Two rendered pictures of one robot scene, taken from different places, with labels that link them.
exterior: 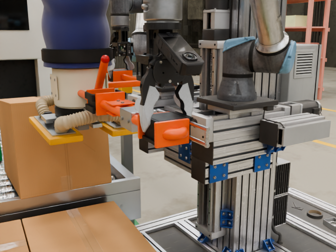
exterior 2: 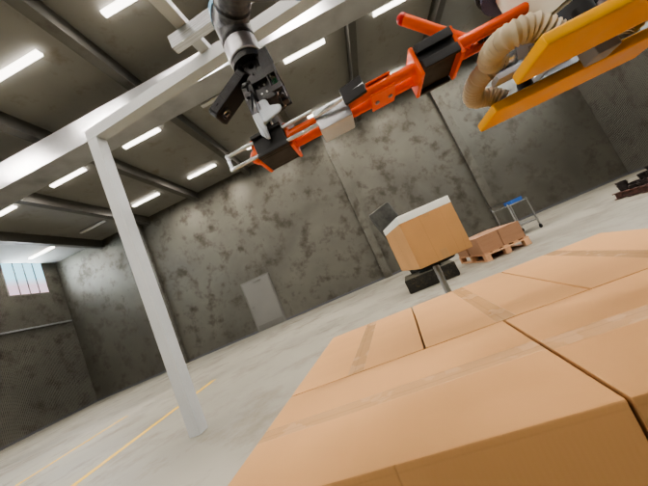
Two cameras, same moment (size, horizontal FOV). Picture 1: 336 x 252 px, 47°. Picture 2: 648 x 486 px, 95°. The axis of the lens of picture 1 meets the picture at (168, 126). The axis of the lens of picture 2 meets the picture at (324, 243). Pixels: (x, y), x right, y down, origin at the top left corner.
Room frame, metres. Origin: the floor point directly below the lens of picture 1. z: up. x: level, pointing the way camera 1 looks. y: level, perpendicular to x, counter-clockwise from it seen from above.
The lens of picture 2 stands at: (1.14, -0.46, 0.80)
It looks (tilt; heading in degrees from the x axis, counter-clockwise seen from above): 7 degrees up; 128
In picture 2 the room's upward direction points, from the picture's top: 24 degrees counter-clockwise
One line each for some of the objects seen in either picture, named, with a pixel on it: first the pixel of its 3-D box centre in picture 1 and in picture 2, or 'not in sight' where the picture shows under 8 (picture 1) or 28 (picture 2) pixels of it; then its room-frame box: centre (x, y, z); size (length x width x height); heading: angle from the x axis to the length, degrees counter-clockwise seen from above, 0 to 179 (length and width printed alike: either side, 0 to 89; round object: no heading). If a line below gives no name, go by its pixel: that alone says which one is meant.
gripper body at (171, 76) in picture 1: (161, 54); (260, 83); (0.78, 0.01, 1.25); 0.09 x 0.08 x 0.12; 29
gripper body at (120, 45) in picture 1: (121, 42); not in sight; (1.65, 0.19, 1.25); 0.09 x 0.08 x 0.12; 29
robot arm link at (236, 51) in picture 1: (240, 54); not in sight; (1.49, -0.27, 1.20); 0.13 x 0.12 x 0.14; 59
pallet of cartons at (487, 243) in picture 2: not in sight; (487, 244); (-0.17, 5.99, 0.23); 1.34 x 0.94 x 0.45; 119
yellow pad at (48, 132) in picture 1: (53, 123); (562, 74); (1.24, 0.38, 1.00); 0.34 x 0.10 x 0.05; 29
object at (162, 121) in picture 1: (162, 128); (277, 148); (0.76, 0.01, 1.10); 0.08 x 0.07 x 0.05; 29
